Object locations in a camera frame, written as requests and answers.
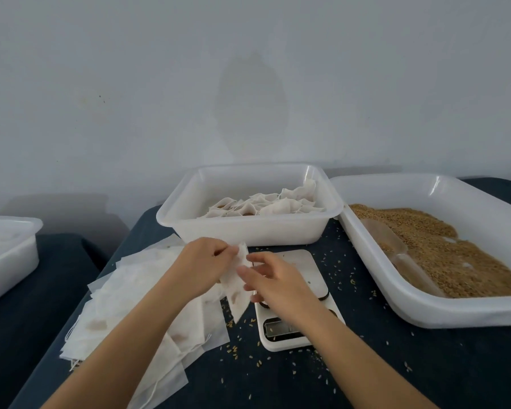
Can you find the white mesh bag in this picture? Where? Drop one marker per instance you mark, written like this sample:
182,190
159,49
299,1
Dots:
237,294

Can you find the clear plastic scoop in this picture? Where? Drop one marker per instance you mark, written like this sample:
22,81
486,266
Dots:
392,242

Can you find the dark blue tablecloth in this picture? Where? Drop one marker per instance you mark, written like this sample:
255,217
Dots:
34,319
409,370

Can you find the pile of white bags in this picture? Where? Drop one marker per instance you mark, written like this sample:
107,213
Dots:
119,319

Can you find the person's right hand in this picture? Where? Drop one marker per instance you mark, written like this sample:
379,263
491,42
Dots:
281,285

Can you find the person's right forearm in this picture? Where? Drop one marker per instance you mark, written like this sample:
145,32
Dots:
366,366

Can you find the brown grain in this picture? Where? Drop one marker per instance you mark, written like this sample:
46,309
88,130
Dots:
468,251

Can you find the white digital kitchen scale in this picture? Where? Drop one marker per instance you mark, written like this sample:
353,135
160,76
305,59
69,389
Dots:
311,268

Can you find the person's left forearm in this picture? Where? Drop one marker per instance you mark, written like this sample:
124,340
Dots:
111,362

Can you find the white plastic tub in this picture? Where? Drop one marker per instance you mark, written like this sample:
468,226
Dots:
213,227

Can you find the white tray of grain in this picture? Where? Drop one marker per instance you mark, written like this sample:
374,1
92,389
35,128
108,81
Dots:
383,277

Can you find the person's left hand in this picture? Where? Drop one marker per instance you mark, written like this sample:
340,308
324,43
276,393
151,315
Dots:
200,264

